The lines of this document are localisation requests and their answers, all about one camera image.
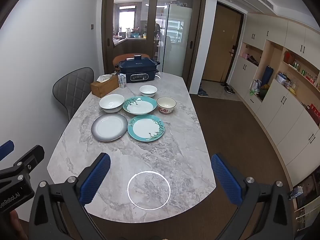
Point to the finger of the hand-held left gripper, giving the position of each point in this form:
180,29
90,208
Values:
6,150
32,156

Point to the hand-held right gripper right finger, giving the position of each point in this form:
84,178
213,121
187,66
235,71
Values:
225,180

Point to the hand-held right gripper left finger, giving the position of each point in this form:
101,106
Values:
96,178

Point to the white ceramic plate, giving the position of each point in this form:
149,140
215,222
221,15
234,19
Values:
111,102

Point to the small white bowl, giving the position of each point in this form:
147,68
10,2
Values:
148,90

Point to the grey rimmed plate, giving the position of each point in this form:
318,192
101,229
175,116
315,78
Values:
109,128

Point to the teal rimmed flat plate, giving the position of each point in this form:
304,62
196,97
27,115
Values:
146,128

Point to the grey quilted chair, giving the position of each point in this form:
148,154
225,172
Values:
72,85

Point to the teal floral deep plate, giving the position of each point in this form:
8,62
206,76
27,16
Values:
139,108

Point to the blue shoe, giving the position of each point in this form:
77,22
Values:
203,94

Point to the black shoe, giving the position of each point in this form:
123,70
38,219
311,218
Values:
230,90

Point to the wooden tissue box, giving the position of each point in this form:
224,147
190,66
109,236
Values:
102,88

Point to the red floral bowl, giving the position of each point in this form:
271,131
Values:
166,103

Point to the white shopping bag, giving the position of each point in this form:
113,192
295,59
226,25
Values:
256,84

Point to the white tissue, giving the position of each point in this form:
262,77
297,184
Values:
103,78

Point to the small milk carton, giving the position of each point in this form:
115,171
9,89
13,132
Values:
122,81

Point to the blue folded bag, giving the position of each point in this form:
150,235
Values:
266,76

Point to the red box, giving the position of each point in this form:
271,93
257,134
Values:
313,109

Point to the dark blue electric cooker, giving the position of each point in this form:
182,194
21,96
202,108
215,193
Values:
138,67

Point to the brown chair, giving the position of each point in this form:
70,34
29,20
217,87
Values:
122,58

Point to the brown entrance door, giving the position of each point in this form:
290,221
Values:
220,42

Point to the white refrigerator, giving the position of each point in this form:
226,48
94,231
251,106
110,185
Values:
178,30

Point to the white wall cabinet unit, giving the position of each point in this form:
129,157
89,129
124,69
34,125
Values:
282,120

